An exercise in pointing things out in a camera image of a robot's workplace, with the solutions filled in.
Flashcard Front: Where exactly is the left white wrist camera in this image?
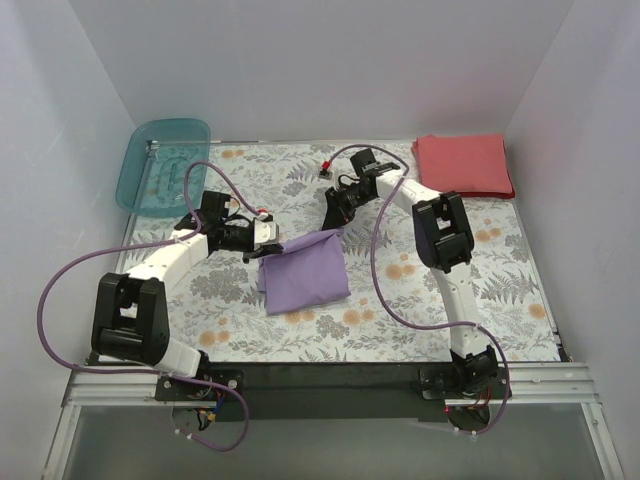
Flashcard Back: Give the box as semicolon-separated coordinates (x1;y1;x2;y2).
253;209;279;249

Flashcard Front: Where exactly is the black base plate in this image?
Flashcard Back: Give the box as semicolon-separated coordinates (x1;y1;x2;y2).
154;362;514;424

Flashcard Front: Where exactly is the teal plastic bin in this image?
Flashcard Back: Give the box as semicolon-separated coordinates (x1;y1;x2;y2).
115;118;211;218

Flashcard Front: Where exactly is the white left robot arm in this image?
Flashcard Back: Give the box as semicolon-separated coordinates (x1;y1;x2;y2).
91;191;283;400

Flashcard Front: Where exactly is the floral patterned table mat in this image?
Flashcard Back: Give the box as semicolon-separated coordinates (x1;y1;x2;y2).
99;141;561;364

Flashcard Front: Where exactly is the folded red t shirt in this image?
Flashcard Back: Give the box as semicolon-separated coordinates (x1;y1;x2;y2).
412;133;515;199

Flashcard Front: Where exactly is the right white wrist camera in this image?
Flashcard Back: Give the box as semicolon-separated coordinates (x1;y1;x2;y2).
318;161;334;180

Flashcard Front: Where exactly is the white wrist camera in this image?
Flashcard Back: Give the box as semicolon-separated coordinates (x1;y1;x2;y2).
253;209;279;249
318;161;334;180

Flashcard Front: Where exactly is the aluminium frame rail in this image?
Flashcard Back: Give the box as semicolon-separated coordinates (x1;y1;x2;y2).
63;362;599;406

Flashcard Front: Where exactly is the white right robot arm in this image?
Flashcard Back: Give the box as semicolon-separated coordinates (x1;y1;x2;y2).
319;144;506;398

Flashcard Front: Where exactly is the purple t shirt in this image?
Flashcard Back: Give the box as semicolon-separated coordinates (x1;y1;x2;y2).
258;228;351;315

